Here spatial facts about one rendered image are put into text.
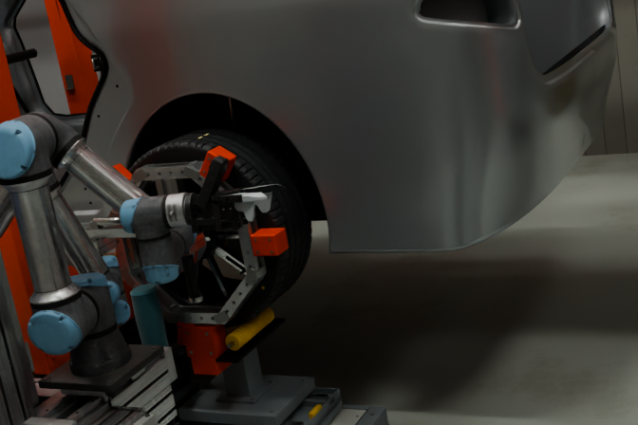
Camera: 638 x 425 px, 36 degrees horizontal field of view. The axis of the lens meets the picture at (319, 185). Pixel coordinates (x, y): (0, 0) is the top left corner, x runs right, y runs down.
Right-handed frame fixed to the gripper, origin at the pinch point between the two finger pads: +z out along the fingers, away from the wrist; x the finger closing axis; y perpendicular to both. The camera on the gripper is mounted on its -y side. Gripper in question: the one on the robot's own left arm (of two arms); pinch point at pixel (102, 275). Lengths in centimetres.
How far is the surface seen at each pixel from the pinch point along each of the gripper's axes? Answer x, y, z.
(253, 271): 44.7, 6.3, -16.0
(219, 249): 39.4, 2.4, 4.5
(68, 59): 29, -45, 344
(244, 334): 40, 30, -4
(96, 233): 1.2, -13.5, 0.9
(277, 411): 46, 60, -5
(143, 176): 20.3, -26.4, 8.2
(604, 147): 363, 77, 266
